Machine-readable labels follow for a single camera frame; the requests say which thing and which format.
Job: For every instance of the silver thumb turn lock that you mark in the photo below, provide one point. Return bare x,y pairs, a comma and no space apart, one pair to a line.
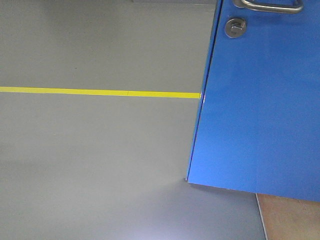
235,27

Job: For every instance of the silver door lever handle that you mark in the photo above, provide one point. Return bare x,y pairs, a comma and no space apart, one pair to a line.
295,8

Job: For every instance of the blue door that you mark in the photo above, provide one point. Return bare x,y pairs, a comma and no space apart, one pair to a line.
258,122

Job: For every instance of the blue door plywood platform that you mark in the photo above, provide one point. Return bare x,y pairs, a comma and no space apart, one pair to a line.
289,219

